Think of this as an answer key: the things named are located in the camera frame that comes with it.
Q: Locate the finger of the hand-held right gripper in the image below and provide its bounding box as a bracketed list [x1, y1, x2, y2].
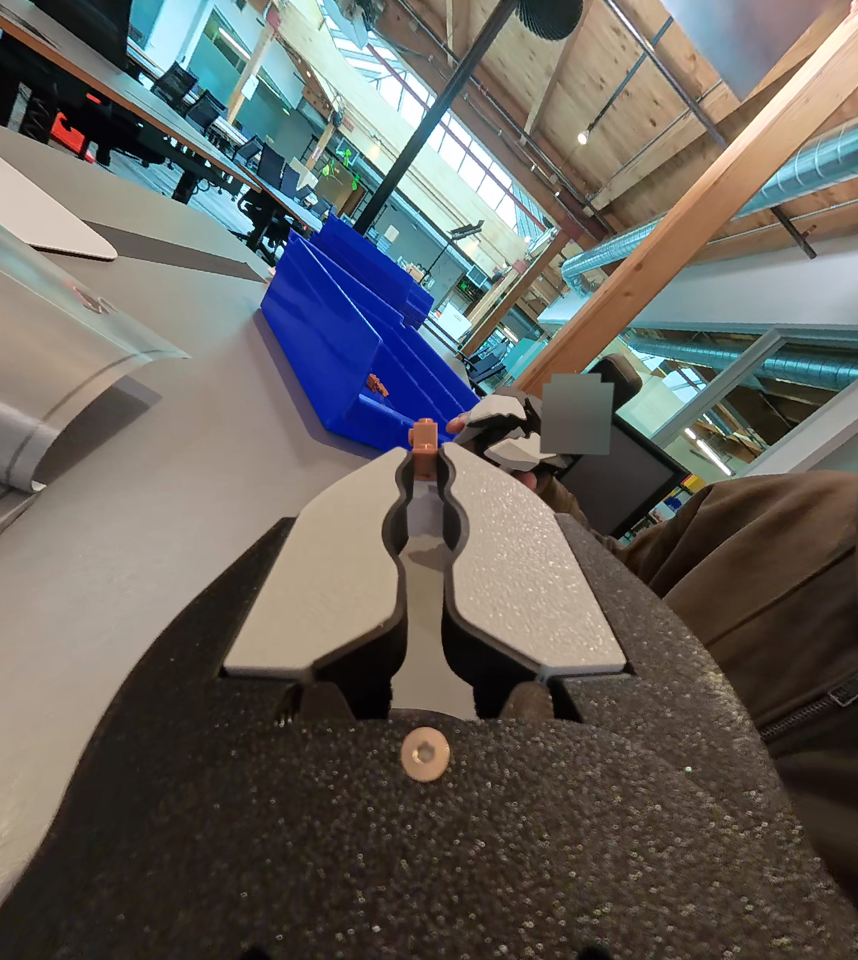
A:
[486, 431, 544, 472]
[466, 395, 530, 434]

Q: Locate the black screen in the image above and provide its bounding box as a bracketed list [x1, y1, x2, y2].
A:
[549, 416, 693, 540]

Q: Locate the green neon sign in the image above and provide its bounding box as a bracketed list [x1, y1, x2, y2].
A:
[320, 146, 366, 189]

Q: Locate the silver ventilation duct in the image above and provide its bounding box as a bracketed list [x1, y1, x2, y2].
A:
[560, 93, 858, 294]

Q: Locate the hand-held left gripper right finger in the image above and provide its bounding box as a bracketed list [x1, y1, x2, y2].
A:
[440, 442, 630, 680]

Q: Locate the grey desk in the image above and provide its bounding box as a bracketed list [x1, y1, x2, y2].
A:
[0, 116, 490, 960]

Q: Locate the black office chair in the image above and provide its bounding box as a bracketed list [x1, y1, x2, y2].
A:
[234, 142, 291, 260]

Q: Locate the long wooden-edged table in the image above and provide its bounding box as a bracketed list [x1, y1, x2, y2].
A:
[0, 0, 325, 237]

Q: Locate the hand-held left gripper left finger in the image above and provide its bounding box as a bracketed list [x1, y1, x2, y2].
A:
[224, 447, 410, 680]

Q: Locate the person's right forearm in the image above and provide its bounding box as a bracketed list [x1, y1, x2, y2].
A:
[537, 471, 700, 601]

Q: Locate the black tripod stand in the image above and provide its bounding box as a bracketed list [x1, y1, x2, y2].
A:
[429, 219, 486, 286]

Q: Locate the blue plastic bin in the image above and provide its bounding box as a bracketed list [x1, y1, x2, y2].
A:
[260, 228, 483, 455]
[316, 213, 436, 331]

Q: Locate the black round ceiling disc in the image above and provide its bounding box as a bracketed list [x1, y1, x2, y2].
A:
[515, 0, 586, 40]

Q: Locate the open instruction booklet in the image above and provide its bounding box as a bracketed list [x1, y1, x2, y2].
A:
[0, 183, 192, 579]

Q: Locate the orange brick with side stud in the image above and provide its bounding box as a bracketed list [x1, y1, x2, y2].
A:
[408, 417, 440, 481]

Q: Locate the silver monitor stand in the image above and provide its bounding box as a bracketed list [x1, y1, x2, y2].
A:
[0, 0, 119, 262]

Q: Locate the wooden post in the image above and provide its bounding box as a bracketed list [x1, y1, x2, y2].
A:
[515, 0, 858, 395]

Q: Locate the brown jacket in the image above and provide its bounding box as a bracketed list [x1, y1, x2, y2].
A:
[624, 471, 858, 960]

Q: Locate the red plastic object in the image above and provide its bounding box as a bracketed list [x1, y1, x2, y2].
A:
[50, 111, 96, 159]

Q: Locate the black column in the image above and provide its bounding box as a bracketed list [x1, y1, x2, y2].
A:
[354, 0, 520, 234]

